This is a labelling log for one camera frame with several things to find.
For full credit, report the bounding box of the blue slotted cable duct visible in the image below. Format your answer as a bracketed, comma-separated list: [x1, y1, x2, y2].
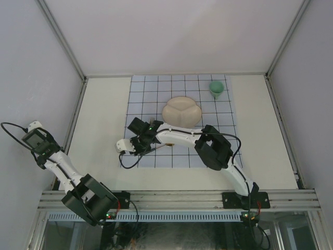
[48, 211, 240, 223]

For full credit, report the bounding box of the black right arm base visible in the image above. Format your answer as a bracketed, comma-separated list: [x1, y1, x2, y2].
[222, 192, 271, 210]

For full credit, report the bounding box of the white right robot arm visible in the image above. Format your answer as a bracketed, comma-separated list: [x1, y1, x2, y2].
[124, 118, 259, 208]

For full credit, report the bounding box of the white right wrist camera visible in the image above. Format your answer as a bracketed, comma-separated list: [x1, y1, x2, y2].
[115, 139, 136, 153]

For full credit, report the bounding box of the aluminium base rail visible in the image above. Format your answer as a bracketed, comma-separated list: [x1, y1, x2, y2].
[37, 190, 321, 211]

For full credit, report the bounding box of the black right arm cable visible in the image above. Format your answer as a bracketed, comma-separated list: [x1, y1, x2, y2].
[119, 132, 252, 211]

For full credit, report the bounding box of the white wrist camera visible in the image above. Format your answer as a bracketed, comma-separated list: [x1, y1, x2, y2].
[28, 120, 43, 132]
[115, 139, 136, 153]

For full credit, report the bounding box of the white black-grid tablecloth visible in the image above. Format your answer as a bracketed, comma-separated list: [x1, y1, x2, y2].
[121, 74, 244, 169]

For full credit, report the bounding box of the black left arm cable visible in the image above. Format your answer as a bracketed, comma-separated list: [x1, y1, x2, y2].
[0, 121, 105, 226]

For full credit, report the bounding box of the aluminium enclosure frame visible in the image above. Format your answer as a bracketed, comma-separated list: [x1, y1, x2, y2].
[42, 1, 302, 191]

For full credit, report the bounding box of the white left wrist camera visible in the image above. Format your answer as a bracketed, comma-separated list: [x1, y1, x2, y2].
[28, 120, 43, 132]

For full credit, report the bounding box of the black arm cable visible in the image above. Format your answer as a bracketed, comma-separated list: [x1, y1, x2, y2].
[0, 121, 105, 226]
[119, 132, 252, 211]

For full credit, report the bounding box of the gold fork green handle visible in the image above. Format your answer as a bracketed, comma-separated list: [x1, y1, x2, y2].
[149, 117, 155, 124]

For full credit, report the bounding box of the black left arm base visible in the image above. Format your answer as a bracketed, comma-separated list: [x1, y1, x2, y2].
[113, 191, 131, 209]

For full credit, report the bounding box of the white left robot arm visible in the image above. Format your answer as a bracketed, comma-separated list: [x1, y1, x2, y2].
[22, 127, 119, 226]

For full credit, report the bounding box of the cream divided plate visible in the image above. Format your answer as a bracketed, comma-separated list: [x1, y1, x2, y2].
[162, 96, 202, 128]

